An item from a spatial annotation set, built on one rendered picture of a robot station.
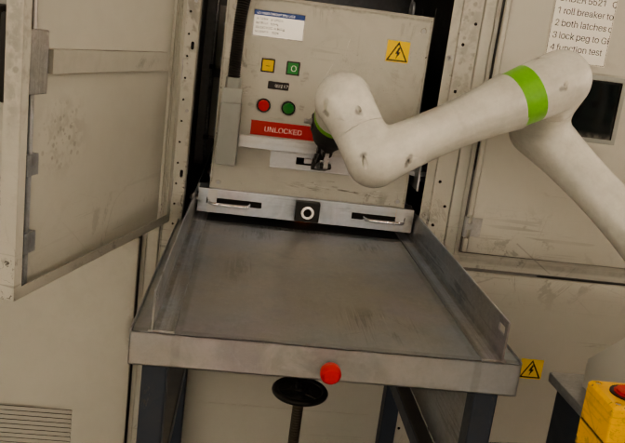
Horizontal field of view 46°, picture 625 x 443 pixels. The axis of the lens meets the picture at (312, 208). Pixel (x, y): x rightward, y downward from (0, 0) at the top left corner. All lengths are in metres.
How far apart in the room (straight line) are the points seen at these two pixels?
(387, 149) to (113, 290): 0.83
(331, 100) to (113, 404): 1.01
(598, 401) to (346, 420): 1.03
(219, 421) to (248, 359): 0.84
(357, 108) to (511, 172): 0.60
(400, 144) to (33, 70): 0.64
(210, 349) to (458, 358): 0.39
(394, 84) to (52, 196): 0.86
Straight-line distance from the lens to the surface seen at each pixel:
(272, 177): 1.82
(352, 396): 1.98
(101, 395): 1.98
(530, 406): 2.09
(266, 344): 1.16
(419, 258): 1.72
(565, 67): 1.53
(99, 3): 1.45
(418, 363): 1.20
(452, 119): 1.41
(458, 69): 1.80
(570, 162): 1.63
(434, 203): 1.84
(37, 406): 2.03
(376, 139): 1.35
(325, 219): 1.83
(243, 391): 1.95
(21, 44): 1.20
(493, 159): 1.83
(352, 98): 1.37
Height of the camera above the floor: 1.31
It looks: 13 degrees down
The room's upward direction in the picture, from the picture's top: 7 degrees clockwise
